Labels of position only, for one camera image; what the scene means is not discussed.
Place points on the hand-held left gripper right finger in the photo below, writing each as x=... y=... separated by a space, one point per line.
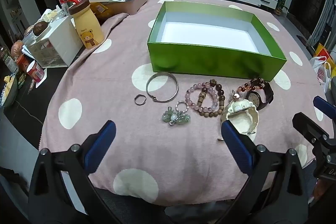
x=236 y=144

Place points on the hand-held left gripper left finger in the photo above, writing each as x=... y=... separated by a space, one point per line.
x=100 y=142

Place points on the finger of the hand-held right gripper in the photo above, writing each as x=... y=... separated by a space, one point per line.
x=308 y=128
x=324 y=106

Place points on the white wristwatch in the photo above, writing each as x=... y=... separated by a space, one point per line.
x=237 y=107

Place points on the small gold pendant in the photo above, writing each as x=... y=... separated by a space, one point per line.
x=235 y=95

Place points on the dark wristwatch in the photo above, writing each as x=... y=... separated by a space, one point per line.
x=267 y=94

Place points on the green jade bead charm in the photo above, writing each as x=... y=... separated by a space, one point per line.
x=180 y=119

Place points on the green cardboard box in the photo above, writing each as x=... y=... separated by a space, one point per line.
x=210 y=61

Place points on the silver bangle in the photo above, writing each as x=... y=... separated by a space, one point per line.
x=160 y=74

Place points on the white plastic bag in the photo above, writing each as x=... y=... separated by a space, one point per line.
x=320 y=69

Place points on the pink polka dot tablecloth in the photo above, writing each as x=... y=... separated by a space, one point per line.
x=110 y=98

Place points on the red paper cup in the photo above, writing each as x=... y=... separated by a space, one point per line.
x=35 y=71

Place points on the food bowl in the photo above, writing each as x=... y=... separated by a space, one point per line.
x=8 y=90

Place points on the white plastic crate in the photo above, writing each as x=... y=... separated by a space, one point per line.
x=65 y=40

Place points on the small potted plant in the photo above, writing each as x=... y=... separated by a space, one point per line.
x=281 y=6

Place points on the yellow bear bottle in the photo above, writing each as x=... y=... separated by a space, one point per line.
x=88 y=27

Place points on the brown round fruit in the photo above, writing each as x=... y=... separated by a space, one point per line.
x=40 y=28

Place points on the orange snack bag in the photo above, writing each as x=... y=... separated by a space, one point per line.
x=102 y=11

